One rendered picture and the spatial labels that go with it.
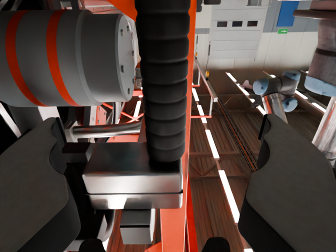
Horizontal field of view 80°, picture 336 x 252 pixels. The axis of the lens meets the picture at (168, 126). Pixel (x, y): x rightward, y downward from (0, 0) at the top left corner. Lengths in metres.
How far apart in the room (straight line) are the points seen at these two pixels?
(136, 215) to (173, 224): 1.25
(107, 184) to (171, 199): 0.06
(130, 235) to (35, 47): 0.24
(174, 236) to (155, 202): 1.37
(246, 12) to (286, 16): 2.39
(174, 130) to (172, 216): 1.24
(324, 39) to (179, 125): 0.69
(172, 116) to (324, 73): 0.70
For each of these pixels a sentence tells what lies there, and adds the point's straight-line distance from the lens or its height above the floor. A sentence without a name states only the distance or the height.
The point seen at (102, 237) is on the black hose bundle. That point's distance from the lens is 0.24.
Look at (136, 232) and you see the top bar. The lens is 0.22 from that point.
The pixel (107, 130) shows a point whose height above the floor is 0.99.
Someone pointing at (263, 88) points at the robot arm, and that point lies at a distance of 1.03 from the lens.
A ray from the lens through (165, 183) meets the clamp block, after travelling 0.19.
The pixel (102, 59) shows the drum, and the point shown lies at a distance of 0.28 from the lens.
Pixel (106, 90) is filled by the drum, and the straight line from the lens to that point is 0.30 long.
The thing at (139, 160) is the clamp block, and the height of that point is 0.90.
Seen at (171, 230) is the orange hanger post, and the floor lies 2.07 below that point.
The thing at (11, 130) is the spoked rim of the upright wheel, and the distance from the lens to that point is 0.51.
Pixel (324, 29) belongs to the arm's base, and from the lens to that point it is 0.80.
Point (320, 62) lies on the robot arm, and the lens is 0.82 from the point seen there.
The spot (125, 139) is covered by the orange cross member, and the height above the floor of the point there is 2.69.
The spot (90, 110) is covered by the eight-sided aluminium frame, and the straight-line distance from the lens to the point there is 0.58.
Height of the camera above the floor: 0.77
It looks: 31 degrees up
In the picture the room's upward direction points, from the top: 179 degrees clockwise
